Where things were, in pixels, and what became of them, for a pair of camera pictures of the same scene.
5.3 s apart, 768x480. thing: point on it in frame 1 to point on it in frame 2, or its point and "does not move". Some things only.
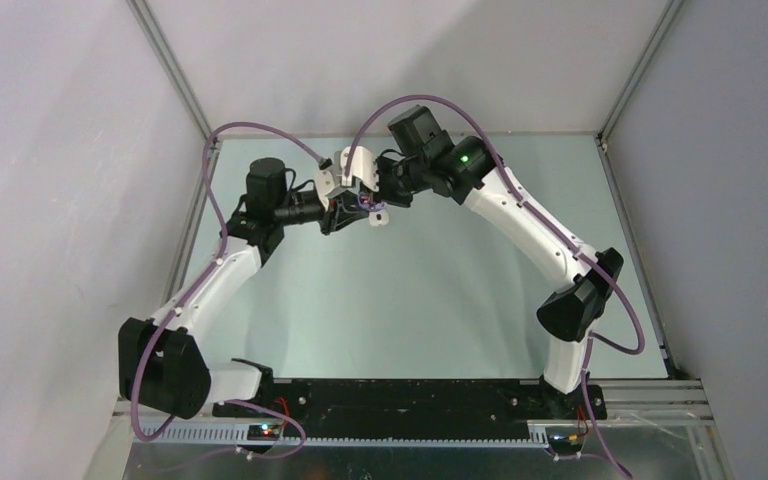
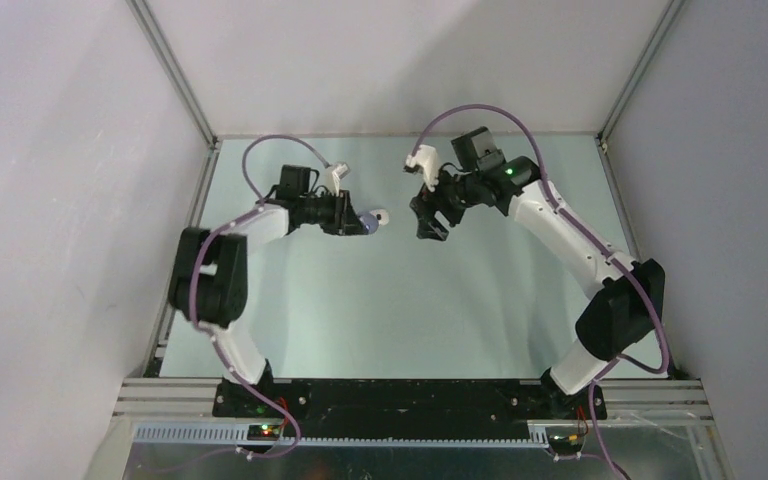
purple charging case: [365, 203] to [368, 222]
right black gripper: [383, 194] to [425, 205]
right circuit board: [564, 439] does not move
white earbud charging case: [378, 218] does not move
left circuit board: [263, 432] does not move
